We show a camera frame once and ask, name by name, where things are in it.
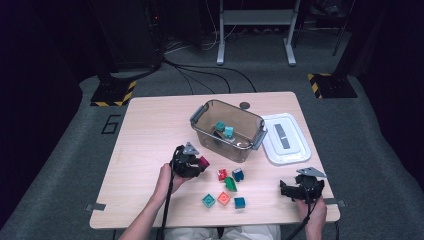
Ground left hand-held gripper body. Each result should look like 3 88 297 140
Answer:
169 141 205 179

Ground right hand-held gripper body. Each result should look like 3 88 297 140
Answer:
292 166 328 205

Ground white box lid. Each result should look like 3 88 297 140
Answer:
261 112 313 167

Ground green building block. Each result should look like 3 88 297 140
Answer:
223 176 239 193

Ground orange building block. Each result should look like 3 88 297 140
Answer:
216 191 232 207

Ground transparent grey storage box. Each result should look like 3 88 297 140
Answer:
189 99 269 164

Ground person's left hand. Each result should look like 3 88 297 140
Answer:
156 162 193 199

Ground person's right hand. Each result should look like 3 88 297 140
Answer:
294 195 329 231

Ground grey tape strip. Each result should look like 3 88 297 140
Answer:
324 197 347 208
84 202 107 213

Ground blue white-topped building block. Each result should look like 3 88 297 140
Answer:
231 167 245 183

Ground person's white trousers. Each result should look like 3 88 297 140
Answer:
164 224 282 240

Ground black stand yellow-striped base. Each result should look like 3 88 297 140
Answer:
89 71 138 108
306 72 359 100

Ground black equipment cabinet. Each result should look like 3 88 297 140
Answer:
89 0 165 73

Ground right hand-held gripper black cable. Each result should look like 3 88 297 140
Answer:
286 198 318 240

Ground black floor cable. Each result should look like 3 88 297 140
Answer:
163 58 258 94
172 64 232 95
174 67 216 95

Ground white cable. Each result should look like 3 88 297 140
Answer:
199 0 242 52

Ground white metal desk frame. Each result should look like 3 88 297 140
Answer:
216 0 302 67

